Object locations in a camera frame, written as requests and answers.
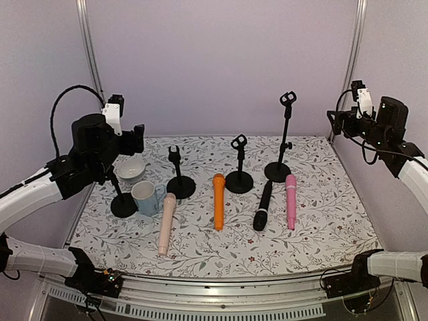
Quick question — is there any beige microphone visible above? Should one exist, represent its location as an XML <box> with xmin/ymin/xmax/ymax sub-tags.
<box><xmin>158</xmin><ymin>193</ymin><xmax>177</xmax><ymax>256</ymax></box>

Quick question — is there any short black mic stand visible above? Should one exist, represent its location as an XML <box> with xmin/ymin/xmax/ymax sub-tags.
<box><xmin>167</xmin><ymin>146</ymin><xmax>196</xmax><ymax>199</ymax></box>

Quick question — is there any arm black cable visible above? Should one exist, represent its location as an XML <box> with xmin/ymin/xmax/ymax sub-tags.
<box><xmin>49</xmin><ymin>84</ymin><xmax>106</xmax><ymax>158</ymax></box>
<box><xmin>335</xmin><ymin>88</ymin><xmax>428</xmax><ymax>170</ymax></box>

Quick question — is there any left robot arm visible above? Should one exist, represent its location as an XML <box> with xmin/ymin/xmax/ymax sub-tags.
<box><xmin>1</xmin><ymin>114</ymin><xmax>144</xmax><ymax>282</ymax></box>

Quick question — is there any right aluminium frame post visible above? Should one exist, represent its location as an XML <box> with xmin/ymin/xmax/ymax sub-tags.
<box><xmin>329</xmin><ymin>0</ymin><xmax>368</xmax><ymax>143</ymax></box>

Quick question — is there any pink microphone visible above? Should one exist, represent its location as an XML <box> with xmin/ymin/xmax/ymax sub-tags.
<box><xmin>286</xmin><ymin>174</ymin><xmax>297</xmax><ymax>231</ymax></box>

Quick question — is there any orange microphone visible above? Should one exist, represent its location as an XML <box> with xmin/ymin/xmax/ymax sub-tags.
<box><xmin>213</xmin><ymin>173</ymin><xmax>225</xmax><ymax>231</ymax></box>

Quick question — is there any white ceramic bowl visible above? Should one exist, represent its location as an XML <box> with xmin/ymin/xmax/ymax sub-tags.
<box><xmin>116</xmin><ymin>158</ymin><xmax>146</xmax><ymax>184</ymax></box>

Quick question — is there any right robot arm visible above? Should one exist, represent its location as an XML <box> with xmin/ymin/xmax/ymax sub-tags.
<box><xmin>326</xmin><ymin>96</ymin><xmax>427</xmax><ymax>288</ymax></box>

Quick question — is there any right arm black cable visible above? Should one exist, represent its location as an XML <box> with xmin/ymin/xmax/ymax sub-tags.
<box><xmin>335</xmin><ymin>88</ymin><xmax>428</xmax><ymax>170</ymax></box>

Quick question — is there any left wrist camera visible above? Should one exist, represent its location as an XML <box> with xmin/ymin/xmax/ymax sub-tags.
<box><xmin>102</xmin><ymin>94</ymin><xmax>124</xmax><ymax>136</ymax></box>

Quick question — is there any far left black stand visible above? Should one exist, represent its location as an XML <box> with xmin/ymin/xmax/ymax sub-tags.
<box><xmin>107</xmin><ymin>169</ymin><xmax>138</xmax><ymax>218</ymax></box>

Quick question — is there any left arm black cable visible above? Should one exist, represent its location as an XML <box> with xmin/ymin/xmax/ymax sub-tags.
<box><xmin>49</xmin><ymin>84</ymin><xmax>106</xmax><ymax>158</ymax></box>

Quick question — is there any tall black mic stand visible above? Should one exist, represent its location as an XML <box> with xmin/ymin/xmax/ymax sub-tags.
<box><xmin>264</xmin><ymin>91</ymin><xmax>297</xmax><ymax>183</ymax></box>

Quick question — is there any middle black mic stand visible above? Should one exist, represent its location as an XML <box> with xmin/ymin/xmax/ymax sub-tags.
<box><xmin>225</xmin><ymin>134</ymin><xmax>253</xmax><ymax>194</ymax></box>

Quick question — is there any black microphone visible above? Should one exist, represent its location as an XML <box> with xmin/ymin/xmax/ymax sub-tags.
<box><xmin>253</xmin><ymin>180</ymin><xmax>273</xmax><ymax>231</ymax></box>

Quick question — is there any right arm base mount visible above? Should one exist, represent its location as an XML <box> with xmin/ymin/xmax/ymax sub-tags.
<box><xmin>320</xmin><ymin>249</ymin><xmax>383</xmax><ymax>298</ymax></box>

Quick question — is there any light blue mug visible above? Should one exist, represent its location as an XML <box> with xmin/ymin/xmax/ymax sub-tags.
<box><xmin>131</xmin><ymin>181</ymin><xmax>167</xmax><ymax>217</ymax></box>

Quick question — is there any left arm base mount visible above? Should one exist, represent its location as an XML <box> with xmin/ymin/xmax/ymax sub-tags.
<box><xmin>64</xmin><ymin>247</ymin><xmax>124</xmax><ymax>298</ymax></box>

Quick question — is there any aluminium front rail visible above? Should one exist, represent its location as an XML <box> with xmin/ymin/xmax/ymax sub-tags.
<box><xmin>29</xmin><ymin>269</ymin><xmax>421</xmax><ymax>320</ymax></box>

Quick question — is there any aluminium frame post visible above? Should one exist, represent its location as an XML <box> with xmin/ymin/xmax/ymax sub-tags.
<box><xmin>76</xmin><ymin>0</ymin><xmax>104</xmax><ymax>98</ymax></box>
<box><xmin>329</xmin><ymin>0</ymin><xmax>368</xmax><ymax>143</ymax></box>

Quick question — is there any left aluminium frame post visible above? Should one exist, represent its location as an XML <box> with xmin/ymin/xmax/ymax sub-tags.
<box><xmin>76</xmin><ymin>0</ymin><xmax>104</xmax><ymax>98</ymax></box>

